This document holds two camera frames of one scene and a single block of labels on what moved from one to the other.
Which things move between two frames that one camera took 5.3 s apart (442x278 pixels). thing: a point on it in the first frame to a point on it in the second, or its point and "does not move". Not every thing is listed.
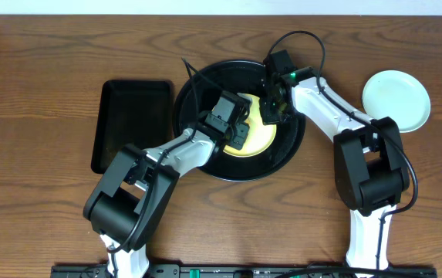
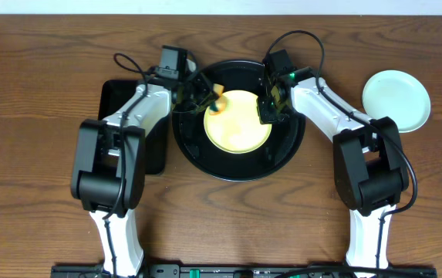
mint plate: [399, 96] does not move
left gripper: [240, 133] to [198, 97]
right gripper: [266, 116] does not move
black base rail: [247, 271] does not move
